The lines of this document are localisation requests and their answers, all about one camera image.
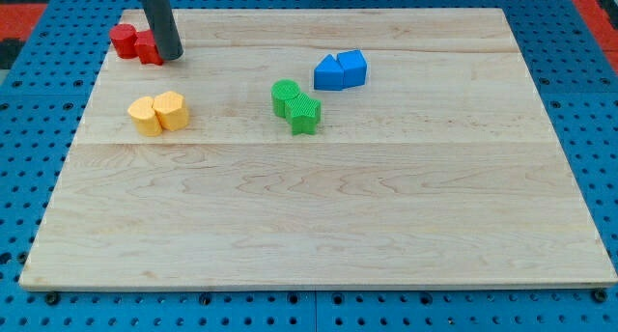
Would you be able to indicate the green star block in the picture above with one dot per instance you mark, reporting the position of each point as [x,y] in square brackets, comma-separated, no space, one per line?
[303,114]

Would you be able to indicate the blue pentagon block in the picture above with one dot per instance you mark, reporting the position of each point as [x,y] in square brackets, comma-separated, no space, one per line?
[354,67]

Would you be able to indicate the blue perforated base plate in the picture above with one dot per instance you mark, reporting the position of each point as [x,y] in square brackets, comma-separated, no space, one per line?
[47,89]

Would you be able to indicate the yellow hexagon block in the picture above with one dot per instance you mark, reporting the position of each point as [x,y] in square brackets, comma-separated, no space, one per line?
[171,110]

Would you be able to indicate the light wooden board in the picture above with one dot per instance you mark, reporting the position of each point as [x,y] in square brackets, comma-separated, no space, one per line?
[442,172]

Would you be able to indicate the blue triangle block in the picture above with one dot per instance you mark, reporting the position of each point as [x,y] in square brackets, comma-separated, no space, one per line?
[328,75]

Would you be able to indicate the green cylinder block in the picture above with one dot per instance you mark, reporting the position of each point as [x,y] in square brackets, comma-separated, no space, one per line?
[282,91]

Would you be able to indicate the red cylinder block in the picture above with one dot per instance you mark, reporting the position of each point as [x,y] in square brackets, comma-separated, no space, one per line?
[123,37]

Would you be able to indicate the red angular block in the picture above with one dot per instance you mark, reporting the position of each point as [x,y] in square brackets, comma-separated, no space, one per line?
[146,49]

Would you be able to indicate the yellow heart block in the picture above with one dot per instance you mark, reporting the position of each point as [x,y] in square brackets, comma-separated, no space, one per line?
[144,117]

